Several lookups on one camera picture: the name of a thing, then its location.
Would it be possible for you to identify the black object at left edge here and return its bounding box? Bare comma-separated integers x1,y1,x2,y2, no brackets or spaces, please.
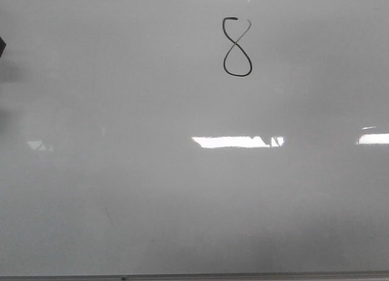
0,38,6,57

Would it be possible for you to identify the white whiteboard with aluminium frame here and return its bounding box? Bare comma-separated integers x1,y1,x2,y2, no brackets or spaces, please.
1,0,388,276

